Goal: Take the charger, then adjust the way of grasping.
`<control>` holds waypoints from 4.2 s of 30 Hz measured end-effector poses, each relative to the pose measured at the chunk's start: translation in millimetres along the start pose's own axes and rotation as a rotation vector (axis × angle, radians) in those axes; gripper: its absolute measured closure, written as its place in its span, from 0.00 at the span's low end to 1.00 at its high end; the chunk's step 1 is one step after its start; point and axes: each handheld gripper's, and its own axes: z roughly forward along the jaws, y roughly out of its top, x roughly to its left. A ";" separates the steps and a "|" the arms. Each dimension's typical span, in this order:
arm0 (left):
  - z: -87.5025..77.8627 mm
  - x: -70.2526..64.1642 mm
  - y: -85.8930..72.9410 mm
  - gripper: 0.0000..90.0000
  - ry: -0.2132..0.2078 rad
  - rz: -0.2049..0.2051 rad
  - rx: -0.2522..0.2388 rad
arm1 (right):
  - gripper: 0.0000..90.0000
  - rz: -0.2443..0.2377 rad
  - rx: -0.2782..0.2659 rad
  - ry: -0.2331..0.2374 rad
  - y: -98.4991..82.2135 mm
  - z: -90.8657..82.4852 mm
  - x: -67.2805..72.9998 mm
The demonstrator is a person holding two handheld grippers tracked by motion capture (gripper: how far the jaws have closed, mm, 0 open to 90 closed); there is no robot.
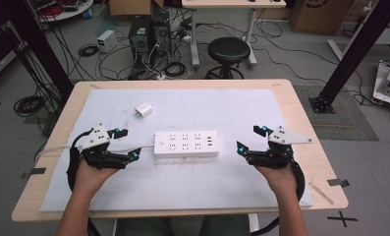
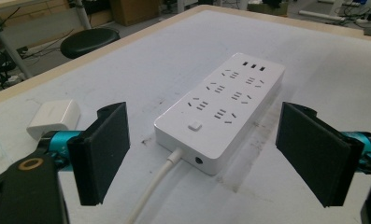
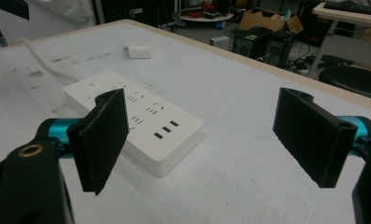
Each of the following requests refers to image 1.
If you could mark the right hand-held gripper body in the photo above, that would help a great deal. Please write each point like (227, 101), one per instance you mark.
(286, 137)

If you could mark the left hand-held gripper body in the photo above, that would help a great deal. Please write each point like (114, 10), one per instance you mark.
(96, 138)

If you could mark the person's left hand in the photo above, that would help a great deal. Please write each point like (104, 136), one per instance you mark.
(91, 179)

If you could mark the person's right hand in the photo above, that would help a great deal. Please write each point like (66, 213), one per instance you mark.
(281, 179)

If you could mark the white charger adapter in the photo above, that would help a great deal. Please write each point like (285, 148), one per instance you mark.
(144, 110)

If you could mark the wooden table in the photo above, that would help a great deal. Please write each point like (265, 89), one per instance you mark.
(313, 157)

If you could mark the white power strip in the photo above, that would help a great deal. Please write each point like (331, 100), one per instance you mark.
(186, 144)

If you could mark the white foam mat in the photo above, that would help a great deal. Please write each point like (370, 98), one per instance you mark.
(195, 183)

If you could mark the grey floor mat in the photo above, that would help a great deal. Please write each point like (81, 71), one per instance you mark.
(343, 118)

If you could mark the thin wooden stick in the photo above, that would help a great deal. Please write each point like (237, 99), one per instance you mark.
(321, 193)

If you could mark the grey tape piece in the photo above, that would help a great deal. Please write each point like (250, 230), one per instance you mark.
(338, 182)
(35, 171)

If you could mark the black round stool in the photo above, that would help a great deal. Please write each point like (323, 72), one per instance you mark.
(228, 49)

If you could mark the small white power supply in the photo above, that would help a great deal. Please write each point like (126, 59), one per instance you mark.
(106, 41)

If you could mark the black computer tower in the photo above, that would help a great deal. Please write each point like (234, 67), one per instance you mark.
(139, 39)
(161, 32)

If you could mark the black tape cross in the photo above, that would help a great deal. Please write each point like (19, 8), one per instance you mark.
(342, 218)

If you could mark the black metal stand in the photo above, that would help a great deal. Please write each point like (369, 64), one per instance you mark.
(356, 52)
(38, 42)

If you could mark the small cardboard box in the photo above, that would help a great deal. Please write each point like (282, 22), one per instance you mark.
(133, 6)

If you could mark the large cardboard box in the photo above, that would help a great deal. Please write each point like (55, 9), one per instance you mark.
(320, 14)

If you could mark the round white table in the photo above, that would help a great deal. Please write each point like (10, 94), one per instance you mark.
(68, 11)

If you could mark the white desk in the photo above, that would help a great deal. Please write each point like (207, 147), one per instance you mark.
(232, 3)

